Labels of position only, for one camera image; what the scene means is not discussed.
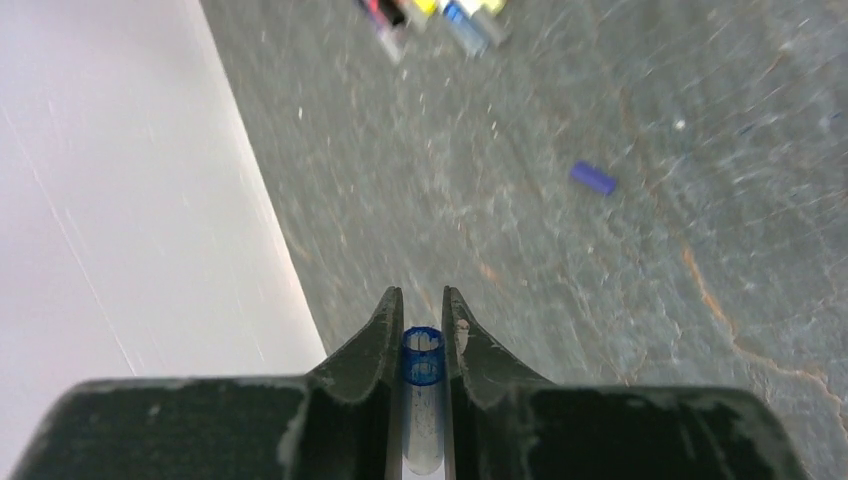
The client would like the purple pen cap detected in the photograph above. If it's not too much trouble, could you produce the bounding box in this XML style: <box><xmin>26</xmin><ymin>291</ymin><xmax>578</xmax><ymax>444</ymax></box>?
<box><xmin>570</xmin><ymin>161</ymin><xmax>617</xmax><ymax>196</ymax></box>

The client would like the yellow cap marker pen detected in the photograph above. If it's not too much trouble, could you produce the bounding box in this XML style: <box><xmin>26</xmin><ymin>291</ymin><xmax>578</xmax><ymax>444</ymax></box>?
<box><xmin>397</xmin><ymin>0</ymin><xmax>439</xmax><ymax>32</ymax></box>

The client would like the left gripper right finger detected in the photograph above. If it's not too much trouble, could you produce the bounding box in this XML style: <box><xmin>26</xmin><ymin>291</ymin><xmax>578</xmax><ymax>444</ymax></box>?
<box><xmin>442</xmin><ymin>287</ymin><xmax>805</xmax><ymax>479</ymax></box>

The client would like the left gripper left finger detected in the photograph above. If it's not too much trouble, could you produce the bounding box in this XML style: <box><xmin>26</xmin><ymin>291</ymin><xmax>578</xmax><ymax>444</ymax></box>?
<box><xmin>11</xmin><ymin>287</ymin><xmax>404</xmax><ymax>479</ymax></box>

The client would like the clear blue pen cap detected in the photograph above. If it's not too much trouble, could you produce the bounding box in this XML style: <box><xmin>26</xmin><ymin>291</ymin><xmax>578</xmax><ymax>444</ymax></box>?
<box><xmin>401</xmin><ymin>326</ymin><xmax>445</xmax><ymax>476</ymax></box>

